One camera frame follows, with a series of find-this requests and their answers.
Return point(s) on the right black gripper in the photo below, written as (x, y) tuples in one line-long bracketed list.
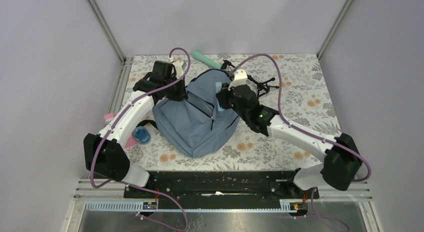
[(223, 95)]

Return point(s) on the blue grey backpack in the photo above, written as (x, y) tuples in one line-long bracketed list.
[(197, 126)]

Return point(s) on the light blue marker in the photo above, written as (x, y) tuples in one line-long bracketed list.
[(218, 88)]

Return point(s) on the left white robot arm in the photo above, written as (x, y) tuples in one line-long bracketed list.
[(104, 151)]

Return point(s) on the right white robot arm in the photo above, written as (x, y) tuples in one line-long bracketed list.
[(338, 156)]

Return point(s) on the mint green tube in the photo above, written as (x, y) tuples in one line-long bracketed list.
[(197, 55)]

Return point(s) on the floral table mat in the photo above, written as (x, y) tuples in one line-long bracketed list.
[(303, 97)]

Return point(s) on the pink metronome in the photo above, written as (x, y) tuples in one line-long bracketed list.
[(131, 141)]

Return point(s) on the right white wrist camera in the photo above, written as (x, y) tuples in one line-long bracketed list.
[(240, 78)]

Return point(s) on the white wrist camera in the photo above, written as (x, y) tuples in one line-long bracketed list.
[(240, 78), (179, 66)]

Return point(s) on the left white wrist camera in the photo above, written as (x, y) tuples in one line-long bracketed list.
[(179, 66)]

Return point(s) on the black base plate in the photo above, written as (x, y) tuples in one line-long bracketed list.
[(228, 189)]

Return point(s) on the grey slotted cable duct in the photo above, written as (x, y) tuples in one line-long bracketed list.
[(151, 207)]

